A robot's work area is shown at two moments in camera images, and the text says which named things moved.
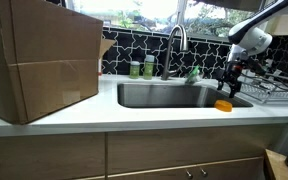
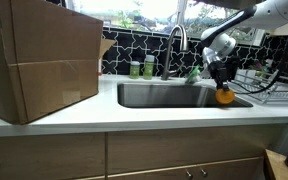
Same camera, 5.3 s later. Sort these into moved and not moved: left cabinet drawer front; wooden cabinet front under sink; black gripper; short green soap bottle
Moved: black gripper
Not moved: left cabinet drawer front; wooden cabinet front under sink; short green soap bottle
